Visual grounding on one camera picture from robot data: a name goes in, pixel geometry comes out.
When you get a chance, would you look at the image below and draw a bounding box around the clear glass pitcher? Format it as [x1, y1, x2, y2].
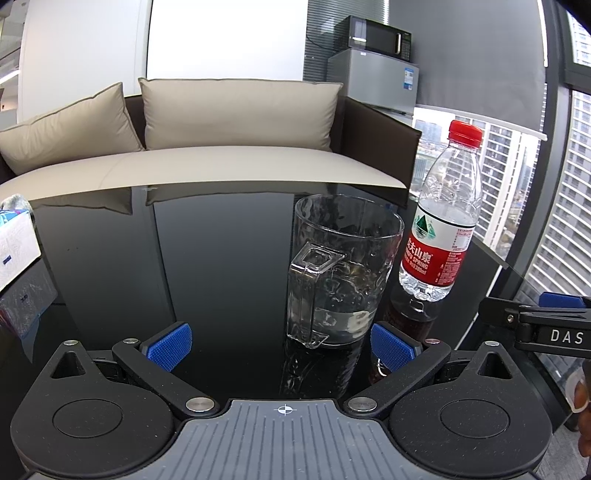
[286, 194, 406, 352]

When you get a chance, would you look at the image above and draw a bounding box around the grey mini fridge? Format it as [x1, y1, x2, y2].
[326, 48, 420, 126]

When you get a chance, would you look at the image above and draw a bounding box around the clear plastic water bottle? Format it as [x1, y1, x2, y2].
[398, 141, 484, 304]

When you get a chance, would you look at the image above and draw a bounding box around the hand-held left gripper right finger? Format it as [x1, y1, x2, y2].
[342, 322, 527, 419]

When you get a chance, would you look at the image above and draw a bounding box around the black microwave oven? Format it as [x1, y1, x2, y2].
[336, 15, 413, 62]

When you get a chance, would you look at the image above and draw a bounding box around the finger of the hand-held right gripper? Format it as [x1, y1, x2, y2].
[477, 292, 591, 360]

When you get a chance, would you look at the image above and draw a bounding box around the beige and brown sofa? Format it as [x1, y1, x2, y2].
[0, 81, 424, 205]

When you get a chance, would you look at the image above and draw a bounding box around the white and blue tissue box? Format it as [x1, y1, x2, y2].
[0, 193, 43, 292]

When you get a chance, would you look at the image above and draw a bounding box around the dark grey roller blind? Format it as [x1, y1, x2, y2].
[387, 0, 549, 140]

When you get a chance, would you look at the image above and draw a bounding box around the beige sofa cushion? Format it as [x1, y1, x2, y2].
[0, 82, 145, 176]
[137, 77, 343, 153]

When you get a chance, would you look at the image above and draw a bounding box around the red bottle cap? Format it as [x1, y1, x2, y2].
[446, 119, 485, 150]

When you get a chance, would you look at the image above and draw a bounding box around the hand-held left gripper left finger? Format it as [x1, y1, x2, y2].
[42, 322, 221, 419]

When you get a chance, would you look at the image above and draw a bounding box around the person's right hand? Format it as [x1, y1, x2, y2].
[574, 369, 591, 445]

